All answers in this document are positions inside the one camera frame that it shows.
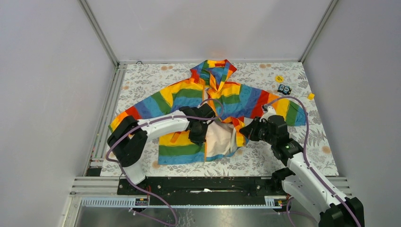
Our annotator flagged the floral patterned table mat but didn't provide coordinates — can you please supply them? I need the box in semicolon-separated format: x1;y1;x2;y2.
115;62;339;176

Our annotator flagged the perforated aluminium rail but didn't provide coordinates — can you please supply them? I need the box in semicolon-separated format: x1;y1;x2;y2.
81;195;286;209

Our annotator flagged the small black printed card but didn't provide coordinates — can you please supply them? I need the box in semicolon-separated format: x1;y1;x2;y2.
277;84;292;96

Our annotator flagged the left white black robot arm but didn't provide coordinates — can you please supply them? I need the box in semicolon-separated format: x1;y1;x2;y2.
107;104;217;194

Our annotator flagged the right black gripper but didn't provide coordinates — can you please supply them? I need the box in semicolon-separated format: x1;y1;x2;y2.
240;116;276;146

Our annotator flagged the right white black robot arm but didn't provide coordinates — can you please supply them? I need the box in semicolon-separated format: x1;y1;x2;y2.
240;115;365;227

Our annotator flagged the yellow round token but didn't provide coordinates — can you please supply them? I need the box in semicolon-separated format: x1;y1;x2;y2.
275;75;284;83

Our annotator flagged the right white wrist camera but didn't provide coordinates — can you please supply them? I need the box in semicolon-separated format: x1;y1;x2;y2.
261;104;277;120

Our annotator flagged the small yellow cube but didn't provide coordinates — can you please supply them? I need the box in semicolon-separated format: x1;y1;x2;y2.
307;93;314;100

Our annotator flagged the rainbow striped hooded jacket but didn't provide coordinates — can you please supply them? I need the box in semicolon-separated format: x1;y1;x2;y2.
109;60;306;165

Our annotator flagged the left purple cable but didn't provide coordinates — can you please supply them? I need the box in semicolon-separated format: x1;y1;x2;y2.
105;98;225;226

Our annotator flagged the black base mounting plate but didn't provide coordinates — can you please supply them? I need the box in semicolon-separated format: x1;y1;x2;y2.
117;176;289;202

